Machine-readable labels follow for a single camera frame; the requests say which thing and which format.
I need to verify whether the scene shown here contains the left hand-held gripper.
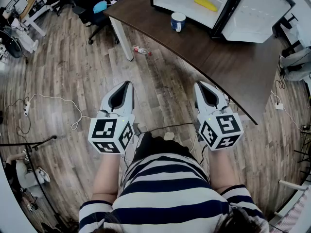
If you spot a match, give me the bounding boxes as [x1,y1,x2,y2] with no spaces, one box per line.
[87,81,136,155]

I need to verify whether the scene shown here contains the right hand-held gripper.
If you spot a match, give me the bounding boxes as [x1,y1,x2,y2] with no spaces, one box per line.
[193,81,244,152]

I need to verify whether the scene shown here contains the yellow plastic bowl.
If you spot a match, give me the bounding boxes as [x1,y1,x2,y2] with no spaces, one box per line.
[193,0,218,12]

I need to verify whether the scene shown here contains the white mini fridge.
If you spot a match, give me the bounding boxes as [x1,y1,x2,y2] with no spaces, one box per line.
[149,0,296,44]

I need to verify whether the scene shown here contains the person's left forearm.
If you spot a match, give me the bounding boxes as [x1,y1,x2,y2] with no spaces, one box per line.
[91,151,122,201]

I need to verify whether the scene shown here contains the person's right forearm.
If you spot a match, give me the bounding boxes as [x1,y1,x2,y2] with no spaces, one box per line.
[207,146,244,194]

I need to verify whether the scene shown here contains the dark wooden table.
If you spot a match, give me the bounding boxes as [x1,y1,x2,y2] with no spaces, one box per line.
[104,0,282,125]

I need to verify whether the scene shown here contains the clear plastic bottle red label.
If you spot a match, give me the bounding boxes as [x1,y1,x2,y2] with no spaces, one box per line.
[132,45,153,57]

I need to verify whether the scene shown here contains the black skirt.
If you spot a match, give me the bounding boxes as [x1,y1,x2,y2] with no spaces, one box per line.
[132,132,195,164]

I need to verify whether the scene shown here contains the blue white mug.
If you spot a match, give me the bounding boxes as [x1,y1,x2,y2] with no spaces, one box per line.
[170,12,187,33]

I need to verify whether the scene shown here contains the blue face mask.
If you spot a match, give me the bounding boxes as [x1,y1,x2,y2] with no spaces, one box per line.
[93,1,108,13]

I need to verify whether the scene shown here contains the black stand pole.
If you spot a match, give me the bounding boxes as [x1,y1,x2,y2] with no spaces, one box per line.
[0,134,58,151]

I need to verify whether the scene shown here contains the black metal rack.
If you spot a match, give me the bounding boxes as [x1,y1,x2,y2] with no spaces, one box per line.
[293,124,311,164]

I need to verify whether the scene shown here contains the navy white striped shirt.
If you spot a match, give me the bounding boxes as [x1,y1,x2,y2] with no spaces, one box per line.
[79,153,269,233]

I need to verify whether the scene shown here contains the light wooden desk white legs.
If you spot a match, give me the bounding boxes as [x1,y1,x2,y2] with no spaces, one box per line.
[19,0,53,37]

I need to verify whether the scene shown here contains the thin black cable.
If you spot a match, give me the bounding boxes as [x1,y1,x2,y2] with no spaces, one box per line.
[135,122,203,137]

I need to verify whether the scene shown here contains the long white cable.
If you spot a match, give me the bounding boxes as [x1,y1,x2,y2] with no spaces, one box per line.
[27,93,92,131]

